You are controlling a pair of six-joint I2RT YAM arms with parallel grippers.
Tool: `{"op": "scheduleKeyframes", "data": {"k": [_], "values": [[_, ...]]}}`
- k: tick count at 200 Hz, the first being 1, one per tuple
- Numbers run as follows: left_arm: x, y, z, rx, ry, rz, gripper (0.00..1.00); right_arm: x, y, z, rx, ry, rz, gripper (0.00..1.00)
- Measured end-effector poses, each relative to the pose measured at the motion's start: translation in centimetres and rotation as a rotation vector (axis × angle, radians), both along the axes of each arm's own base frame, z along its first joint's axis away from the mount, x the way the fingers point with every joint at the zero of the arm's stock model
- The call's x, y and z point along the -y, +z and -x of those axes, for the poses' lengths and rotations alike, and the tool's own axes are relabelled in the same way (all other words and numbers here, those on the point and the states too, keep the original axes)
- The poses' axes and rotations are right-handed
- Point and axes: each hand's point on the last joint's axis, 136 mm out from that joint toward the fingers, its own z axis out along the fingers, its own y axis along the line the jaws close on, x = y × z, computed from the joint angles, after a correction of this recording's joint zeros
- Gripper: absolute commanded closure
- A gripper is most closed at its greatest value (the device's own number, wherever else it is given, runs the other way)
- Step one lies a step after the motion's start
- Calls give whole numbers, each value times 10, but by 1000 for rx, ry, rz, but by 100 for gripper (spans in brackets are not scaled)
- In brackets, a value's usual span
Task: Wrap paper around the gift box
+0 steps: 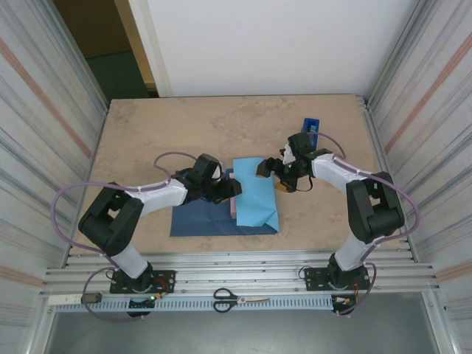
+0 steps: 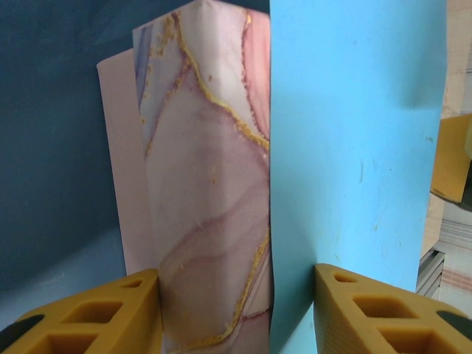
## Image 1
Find brown wooden door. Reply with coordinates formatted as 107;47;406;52
53;0;160;93

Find black handled scissors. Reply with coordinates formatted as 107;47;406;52
212;288;271;313

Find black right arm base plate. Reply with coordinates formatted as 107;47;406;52
304;265;372;292

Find blue wrapping paper sheet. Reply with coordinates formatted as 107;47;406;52
170;157;280;237

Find white slotted cable duct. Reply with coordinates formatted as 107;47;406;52
47;294;357;314

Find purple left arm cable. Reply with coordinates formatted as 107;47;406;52
51;151;198;322

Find grey metal lower shelf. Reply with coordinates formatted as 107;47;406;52
36;293;449;354

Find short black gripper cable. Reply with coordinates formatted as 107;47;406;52
291;175;314;193

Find black controller board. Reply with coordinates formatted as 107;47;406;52
127;296;156;310
331;294;357;309

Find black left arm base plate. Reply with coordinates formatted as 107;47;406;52
109;269;176;295

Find blue tape dispenser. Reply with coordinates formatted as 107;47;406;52
302;117;321;148

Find aluminium side rail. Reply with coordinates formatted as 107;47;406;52
64;99;111;266
355;94;420;263

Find aluminium frame rails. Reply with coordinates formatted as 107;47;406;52
44;250;442;296

